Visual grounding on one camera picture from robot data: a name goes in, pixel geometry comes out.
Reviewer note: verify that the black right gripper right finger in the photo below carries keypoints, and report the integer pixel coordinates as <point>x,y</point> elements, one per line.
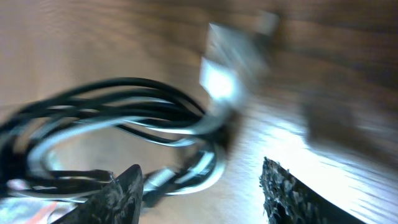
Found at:
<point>289,201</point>

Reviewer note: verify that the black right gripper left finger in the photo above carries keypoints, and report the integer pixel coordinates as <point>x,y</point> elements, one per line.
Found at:
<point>117,203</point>

